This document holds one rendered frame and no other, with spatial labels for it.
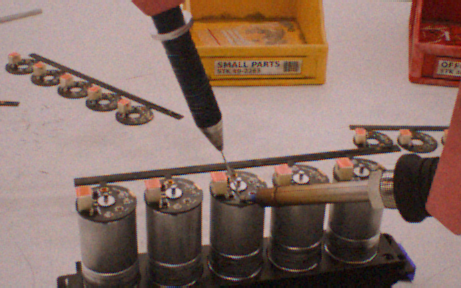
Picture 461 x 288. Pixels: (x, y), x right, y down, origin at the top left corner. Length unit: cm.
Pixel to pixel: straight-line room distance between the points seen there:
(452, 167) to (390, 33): 41
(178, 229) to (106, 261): 3
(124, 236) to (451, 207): 13
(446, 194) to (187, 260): 12
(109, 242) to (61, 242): 9
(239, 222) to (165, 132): 17
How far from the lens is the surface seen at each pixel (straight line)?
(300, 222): 33
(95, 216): 31
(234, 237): 32
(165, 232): 32
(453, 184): 25
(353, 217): 34
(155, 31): 27
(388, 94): 55
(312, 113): 51
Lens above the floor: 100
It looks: 31 degrees down
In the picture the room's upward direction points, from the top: 2 degrees clockwise
